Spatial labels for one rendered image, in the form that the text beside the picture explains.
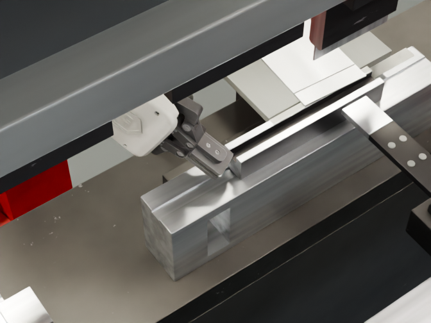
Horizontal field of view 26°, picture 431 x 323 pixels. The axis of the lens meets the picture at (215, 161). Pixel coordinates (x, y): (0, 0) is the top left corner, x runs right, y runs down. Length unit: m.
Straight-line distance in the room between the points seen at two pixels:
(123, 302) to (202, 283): 0.09
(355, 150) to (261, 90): 0.14
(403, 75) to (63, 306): 0.47
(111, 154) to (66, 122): 1.88
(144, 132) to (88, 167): 1.31
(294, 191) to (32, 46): 0.69
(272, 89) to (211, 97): 1.35
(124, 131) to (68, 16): 0.58
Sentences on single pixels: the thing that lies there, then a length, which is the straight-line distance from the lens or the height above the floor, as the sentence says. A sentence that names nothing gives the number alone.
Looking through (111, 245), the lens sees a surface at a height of 0.88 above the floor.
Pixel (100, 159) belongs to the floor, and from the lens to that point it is 2.27.
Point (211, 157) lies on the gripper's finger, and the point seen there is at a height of 1.01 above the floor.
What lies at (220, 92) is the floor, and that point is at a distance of 2.40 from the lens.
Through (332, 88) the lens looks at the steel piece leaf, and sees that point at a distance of 1.05.
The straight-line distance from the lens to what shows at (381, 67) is 1.13.
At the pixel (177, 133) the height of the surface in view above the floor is 1.04.
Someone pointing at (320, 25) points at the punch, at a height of 1.13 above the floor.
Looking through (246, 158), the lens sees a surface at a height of 1.00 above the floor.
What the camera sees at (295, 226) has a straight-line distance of 1.08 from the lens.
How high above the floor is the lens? 1.77
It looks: 52 degrees down
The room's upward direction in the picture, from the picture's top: straight up
